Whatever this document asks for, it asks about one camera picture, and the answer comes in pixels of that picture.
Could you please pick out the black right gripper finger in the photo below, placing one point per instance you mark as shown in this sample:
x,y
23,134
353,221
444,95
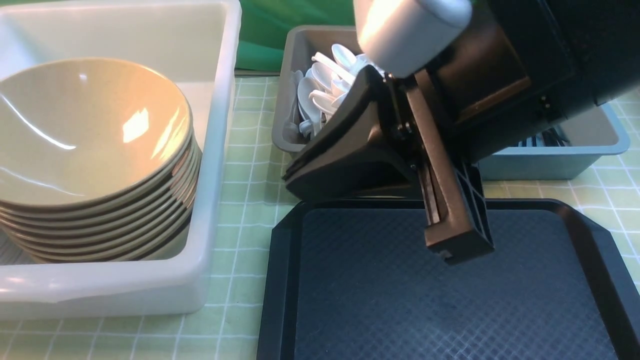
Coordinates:
x,y
457,227

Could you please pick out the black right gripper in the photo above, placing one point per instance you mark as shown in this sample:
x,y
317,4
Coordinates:
x,y
523,66

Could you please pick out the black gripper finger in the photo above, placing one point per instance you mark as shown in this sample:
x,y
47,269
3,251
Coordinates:
x,y
364,150

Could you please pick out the pile of white spoons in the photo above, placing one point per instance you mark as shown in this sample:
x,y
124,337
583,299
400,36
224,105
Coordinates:
x,y
323,88

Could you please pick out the pile of black chopsticks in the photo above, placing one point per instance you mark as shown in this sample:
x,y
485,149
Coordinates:
x,y
554,137

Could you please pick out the blue chopstick bin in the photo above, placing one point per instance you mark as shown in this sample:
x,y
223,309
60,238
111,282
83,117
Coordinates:
x,y
587,137

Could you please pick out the grey spoon bin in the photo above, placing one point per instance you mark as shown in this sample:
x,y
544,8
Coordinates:
x,y
301,44

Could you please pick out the black serving tray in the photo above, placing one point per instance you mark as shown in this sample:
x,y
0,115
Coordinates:
x,y
353,280

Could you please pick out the green cloth backdrop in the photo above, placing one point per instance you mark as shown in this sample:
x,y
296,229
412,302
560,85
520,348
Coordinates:
x,y
265,25

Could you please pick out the white plastic tub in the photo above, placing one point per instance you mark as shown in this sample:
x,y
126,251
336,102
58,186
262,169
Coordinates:
x,y
194,44

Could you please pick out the stack of tan bowls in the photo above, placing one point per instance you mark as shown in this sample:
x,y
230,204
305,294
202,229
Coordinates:
x,y
99,162

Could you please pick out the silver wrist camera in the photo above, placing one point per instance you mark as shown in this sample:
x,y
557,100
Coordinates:
x,y
402,36

